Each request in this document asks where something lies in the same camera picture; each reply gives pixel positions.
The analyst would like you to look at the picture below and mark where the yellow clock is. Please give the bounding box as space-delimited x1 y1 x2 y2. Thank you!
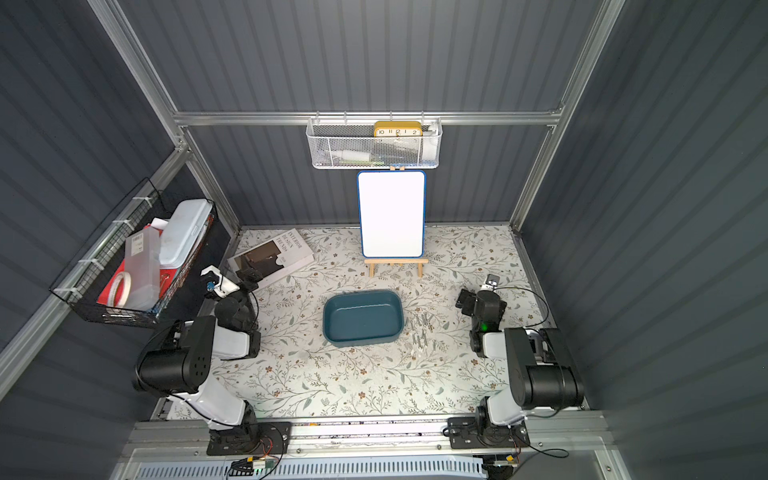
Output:
374 120 423 138

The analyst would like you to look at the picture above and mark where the translucent plastic box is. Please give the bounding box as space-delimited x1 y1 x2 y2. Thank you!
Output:
124 227 161 311

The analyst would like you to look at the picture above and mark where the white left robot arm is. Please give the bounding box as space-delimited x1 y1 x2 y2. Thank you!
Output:
133 266 263 430

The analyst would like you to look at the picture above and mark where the white mesh wall basket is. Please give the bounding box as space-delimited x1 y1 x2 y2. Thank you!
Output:
306 120 443 170

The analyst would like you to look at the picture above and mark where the aluminium frame rail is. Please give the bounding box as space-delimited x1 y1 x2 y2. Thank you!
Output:
172 110 562 127

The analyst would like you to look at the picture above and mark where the interior design trends magazine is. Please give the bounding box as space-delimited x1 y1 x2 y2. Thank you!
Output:
228 229 315 289

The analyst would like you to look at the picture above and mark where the white tape roll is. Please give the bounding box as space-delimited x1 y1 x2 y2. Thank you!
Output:
106 271 132 308

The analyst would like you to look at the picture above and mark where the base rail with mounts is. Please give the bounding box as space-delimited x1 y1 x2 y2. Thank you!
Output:
213 410 618 459

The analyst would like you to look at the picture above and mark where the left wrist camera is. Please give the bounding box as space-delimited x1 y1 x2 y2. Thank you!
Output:
200 265 240 299

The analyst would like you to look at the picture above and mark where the teal plastic tray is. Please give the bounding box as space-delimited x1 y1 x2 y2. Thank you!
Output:
322 290 405 348

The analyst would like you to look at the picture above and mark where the black wire wall basket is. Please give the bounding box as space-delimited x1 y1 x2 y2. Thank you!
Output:
50 180 217 328

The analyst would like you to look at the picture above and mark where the blue framed whiteboard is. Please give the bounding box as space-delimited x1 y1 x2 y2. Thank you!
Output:
357 170 426 259

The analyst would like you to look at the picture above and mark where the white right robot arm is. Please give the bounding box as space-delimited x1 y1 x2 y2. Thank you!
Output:
456 284 586 431

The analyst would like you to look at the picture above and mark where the small wooden easel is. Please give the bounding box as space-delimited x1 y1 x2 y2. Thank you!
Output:
364 257 429 278

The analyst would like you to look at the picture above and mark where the white plastic case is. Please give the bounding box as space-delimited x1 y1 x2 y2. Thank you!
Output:
159 199 213 270

